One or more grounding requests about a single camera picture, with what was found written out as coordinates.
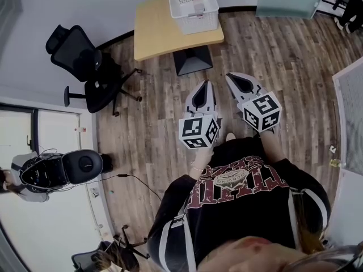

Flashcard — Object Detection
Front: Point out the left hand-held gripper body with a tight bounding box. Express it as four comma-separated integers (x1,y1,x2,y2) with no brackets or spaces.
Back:
178,79,222,150

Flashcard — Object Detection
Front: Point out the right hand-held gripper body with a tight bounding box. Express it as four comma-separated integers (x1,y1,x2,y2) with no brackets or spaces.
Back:
225,71,282,133

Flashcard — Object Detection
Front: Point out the person's right forearm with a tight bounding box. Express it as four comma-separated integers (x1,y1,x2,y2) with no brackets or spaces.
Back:
259,129,289,164

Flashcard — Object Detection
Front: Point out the person's left forearm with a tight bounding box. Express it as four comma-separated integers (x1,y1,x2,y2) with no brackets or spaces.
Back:
190,147,215,181

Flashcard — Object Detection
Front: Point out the black table base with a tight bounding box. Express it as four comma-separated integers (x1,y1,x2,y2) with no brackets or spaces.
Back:
173,45,214,77

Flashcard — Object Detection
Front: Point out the white cabinet with mesh panel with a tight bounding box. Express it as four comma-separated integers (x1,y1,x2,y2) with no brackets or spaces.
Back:
331,63,363,178

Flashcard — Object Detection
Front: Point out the black printed sweatshirt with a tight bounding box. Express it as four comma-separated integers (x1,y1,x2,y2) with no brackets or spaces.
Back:
147,136,331,272

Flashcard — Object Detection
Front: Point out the light wooden table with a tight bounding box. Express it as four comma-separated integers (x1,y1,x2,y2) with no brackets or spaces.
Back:
133,0,225,62

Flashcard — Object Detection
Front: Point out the white perforated plastic basket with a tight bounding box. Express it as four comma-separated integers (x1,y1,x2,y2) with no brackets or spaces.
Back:
167,0,220,36

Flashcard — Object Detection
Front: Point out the black rounded device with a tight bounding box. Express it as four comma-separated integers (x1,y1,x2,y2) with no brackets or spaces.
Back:
19,149,104,193

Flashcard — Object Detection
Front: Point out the black mesh office chair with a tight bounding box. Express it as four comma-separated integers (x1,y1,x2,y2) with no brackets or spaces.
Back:
45,24,143,117

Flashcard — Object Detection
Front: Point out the black swivel chair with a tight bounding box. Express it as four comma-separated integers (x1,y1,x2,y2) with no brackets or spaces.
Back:
70,224,150,272

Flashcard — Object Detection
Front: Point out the black floor cable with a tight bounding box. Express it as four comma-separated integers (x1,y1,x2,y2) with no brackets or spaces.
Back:
100,173,163,202

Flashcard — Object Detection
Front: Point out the grey harness strap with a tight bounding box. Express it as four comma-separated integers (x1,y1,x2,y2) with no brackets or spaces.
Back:
158,205,197,272
288,187,302,250

